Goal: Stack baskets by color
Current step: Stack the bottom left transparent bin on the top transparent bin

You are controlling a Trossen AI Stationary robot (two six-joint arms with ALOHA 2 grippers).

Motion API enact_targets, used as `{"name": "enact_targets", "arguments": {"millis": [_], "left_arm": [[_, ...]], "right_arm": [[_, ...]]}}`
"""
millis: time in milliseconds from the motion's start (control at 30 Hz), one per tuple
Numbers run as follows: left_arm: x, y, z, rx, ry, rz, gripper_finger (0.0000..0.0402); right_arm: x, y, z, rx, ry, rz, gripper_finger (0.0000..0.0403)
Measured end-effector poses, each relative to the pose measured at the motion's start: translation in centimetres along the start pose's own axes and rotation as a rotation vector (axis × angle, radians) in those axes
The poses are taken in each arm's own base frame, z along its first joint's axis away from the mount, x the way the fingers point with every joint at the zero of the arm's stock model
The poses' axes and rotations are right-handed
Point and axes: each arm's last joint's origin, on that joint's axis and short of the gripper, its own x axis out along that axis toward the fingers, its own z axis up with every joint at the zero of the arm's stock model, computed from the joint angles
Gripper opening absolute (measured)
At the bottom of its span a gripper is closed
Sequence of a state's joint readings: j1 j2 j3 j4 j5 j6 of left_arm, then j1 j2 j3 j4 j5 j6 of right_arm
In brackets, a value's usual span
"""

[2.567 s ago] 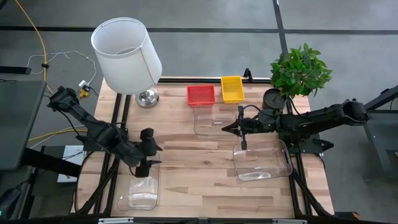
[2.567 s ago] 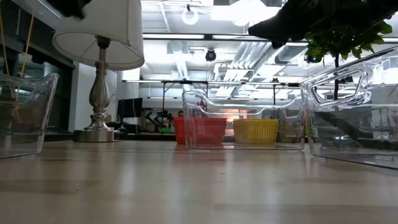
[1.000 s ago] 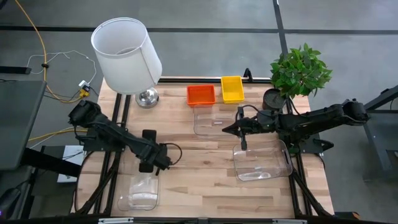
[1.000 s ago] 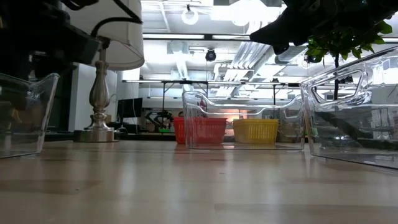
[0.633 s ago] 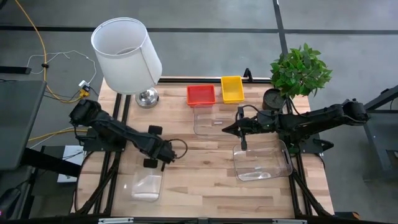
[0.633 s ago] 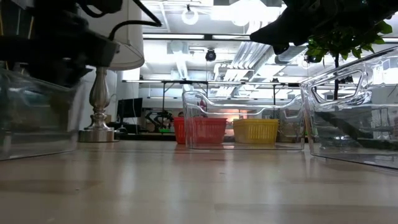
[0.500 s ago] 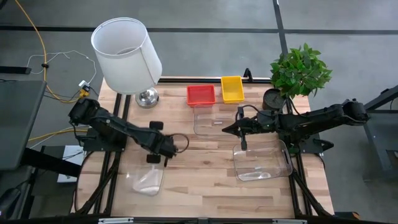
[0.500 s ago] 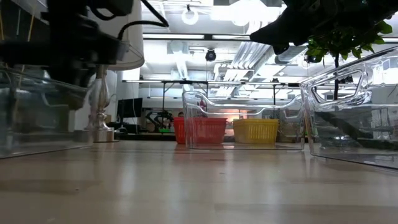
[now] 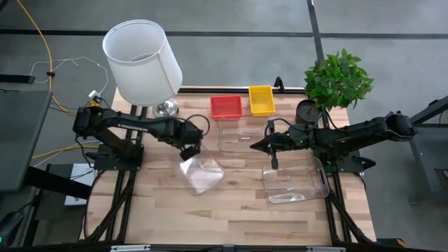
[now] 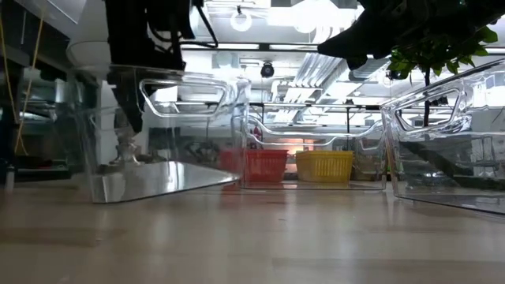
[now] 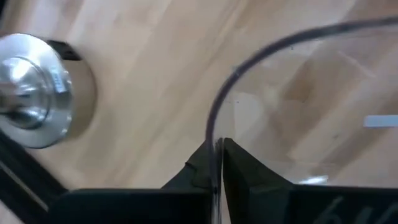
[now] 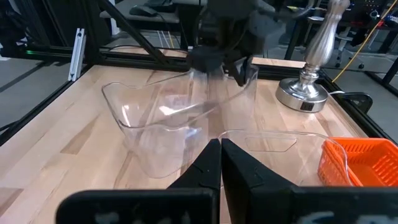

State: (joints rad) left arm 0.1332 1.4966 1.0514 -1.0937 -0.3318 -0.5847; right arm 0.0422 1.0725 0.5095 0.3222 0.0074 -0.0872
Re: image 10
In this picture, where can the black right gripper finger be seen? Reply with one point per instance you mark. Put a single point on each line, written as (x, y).
(363, 43)

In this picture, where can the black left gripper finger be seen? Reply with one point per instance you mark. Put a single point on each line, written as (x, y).
(130, 102)

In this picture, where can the clear plastic bin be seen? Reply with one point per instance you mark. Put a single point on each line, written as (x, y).
(177, 181)
(315, 134)
(434, 130)

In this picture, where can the yellow plastic basket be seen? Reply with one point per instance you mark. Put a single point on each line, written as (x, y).
(324, 167)

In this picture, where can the orange plastic basket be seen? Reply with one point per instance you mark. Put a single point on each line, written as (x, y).
(268, 177)
(268, 158)

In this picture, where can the green potted plant black pot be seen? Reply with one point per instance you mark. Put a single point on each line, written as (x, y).
(434, 51)

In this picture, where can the white shade silver table lamp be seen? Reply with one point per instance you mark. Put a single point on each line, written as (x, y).
(87, 43)

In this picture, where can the black overhead camera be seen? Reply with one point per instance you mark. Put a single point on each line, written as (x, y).
(267, 70)

